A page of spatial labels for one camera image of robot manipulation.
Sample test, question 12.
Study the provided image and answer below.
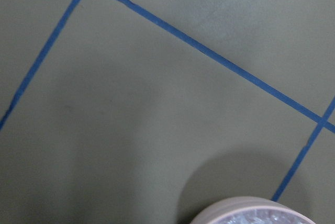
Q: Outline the pile of ice cubes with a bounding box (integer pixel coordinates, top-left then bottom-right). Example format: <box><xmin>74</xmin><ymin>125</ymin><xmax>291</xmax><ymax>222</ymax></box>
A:
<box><xmin>218</xmin><ymin>209</ymin><xmax>306</xmax><ymax>224</ymax></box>

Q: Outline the pink bowl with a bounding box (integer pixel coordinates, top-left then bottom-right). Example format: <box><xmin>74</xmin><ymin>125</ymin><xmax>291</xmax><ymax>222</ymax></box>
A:
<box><xmin>191</xmin><ymin>196</ymin><xmax>314</xmax><ymax>223</ymax></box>

